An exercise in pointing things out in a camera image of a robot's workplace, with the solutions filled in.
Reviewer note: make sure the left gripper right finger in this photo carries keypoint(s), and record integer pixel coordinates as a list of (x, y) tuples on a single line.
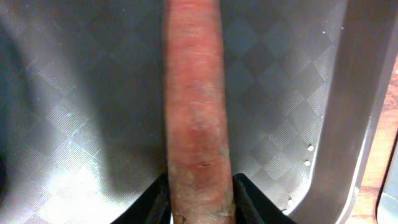
[(252, 206)]

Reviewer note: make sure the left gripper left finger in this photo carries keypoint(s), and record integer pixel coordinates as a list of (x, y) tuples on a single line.
[(152, 207)]

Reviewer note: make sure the orange carrot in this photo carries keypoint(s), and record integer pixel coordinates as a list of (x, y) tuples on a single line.
[(199, 167)]

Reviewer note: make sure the grey dishwasher rack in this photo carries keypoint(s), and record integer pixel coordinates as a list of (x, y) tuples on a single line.
[(386, 212)]

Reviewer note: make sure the brown serving tray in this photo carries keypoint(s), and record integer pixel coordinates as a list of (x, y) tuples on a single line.
[(81, 103)]

